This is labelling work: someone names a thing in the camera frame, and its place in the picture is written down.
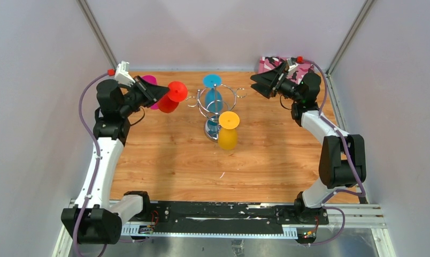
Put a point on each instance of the red plastic wine glass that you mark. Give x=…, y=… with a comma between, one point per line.
x=177, y=93

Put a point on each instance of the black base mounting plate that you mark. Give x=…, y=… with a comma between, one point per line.
x=224, y=219

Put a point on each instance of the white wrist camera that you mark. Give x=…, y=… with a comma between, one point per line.
x=122, y=75
x=291, y=64

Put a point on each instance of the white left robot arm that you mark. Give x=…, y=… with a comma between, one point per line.
x=92, y=219

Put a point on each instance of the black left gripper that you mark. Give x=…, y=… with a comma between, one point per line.
x=153, y=92

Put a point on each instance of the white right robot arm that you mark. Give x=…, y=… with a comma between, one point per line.
x=342, y=165

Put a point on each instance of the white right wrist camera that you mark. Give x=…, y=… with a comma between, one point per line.
x=291, y=64

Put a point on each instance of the chrome wire glass rack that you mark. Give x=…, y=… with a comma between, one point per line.
x=230, y=96

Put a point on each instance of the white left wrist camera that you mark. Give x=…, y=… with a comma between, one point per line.
x=122, y=75

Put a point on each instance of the yellow plastic wine glass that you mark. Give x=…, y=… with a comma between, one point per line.
x=227, y=135

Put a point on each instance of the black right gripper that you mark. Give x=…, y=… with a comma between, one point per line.
x=270, y=78

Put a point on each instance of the blue plastic wine glass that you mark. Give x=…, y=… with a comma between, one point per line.
x=212, y=103

